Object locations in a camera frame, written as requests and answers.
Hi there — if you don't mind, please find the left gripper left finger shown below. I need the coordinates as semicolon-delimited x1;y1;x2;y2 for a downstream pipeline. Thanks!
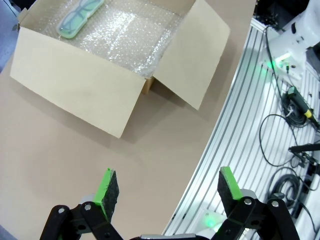
37;167;131;240

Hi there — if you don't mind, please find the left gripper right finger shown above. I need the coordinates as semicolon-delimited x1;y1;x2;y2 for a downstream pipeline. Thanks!
212;166;301;240

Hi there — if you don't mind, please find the green translucent glasses case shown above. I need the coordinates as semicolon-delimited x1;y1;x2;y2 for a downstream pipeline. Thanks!
57;0;106;40

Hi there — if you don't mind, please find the white plate with green light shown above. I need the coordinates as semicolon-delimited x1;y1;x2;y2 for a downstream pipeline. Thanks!
199;211;223;230

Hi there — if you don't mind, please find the aluminium profile mounting table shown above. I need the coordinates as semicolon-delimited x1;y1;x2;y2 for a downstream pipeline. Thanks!
162;17;320;240

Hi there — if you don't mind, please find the black bar device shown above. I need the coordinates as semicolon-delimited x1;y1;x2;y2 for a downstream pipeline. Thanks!
288;142;320;163

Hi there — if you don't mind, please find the black green yellow connector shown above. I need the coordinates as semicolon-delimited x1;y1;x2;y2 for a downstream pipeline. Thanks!
286;85;315;120

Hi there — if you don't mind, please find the open brown cardboard box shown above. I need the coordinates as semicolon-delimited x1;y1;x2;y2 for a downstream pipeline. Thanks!
9;0;231;139

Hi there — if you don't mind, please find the clear bubble wrap sheet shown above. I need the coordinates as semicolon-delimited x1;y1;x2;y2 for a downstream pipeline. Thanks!
39;0;186;78

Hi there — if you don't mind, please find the thick black coiled cable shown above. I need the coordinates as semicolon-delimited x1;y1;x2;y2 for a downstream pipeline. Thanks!
268;166;316;218

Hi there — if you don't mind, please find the thin black cable loop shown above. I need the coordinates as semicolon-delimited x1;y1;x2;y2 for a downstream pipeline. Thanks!
258;113;305;167

